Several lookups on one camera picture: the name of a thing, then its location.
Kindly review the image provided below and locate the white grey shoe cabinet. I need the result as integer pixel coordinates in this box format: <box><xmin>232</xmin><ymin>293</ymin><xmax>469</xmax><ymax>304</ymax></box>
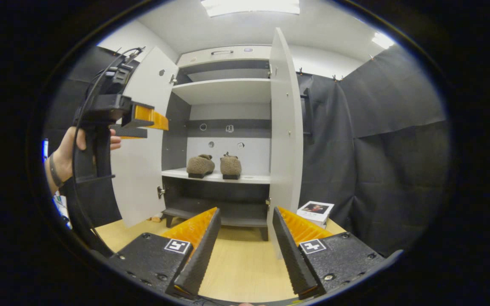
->
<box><xmin>160</xmin><ymin>45</ymin><xmax>273</xmax><ymax>241</ymax></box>

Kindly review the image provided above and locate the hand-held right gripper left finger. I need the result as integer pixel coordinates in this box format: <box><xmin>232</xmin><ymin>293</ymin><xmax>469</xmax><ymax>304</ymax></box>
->
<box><xmin>109</xmin><ymin>207</ymin><xmax>222</xmax><ymax>298</ymax></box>

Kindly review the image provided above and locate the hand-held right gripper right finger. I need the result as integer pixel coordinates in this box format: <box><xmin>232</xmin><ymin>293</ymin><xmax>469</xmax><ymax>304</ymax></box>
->
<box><xmin>273</xmin><ymin>206</ymin><xmax>403</xmax><ymax>300</ymax></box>

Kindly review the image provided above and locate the large ceiling light panel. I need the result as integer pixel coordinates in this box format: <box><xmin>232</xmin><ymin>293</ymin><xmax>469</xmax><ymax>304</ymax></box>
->
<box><xmin>200</xmin><ymin>0</ymin><xmax>301</xmax><ymax>17</ymax></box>

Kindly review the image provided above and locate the brown fluffy shoe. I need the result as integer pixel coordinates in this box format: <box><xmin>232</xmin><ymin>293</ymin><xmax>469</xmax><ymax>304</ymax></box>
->
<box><xmin>186</xmin><ymin>154</ymin><xmax>216</xmax><ymax>179</ymax></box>
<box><xmin>220</xmin><ymin>152</ymin><xmax>242</xmax><ymax>180</ymax></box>

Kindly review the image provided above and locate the small ceiling light panel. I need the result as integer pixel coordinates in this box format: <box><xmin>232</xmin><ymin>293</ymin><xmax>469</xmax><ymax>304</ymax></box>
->
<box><xmin>371</xmin><ymin>32</ymin><xmax>395</xmax><ymax>49</ymax></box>

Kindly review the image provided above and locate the white picture box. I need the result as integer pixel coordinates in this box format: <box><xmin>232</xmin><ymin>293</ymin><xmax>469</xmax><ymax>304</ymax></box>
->
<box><xmin>297</xmin><ymin>201</ymin><xmax>335</xmax><ymax>229</ymax></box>

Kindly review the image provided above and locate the white cabinet door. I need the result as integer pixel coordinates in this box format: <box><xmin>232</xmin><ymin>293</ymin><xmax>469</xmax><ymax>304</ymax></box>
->
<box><xmin>111</xmin><ymin>47</ymin><xmax>179</xmax><ymax>228</ymax></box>
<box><xmin>268</xmin><ymin>28</ymin><xmax>304</xmax><ymax>260</ymax></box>

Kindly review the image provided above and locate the black wristband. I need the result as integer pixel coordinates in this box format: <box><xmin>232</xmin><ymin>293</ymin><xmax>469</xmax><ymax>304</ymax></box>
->
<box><xmin>48</xmin><ymin>152</ymin><xmax>65</xmax><ymax>188</ymax></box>

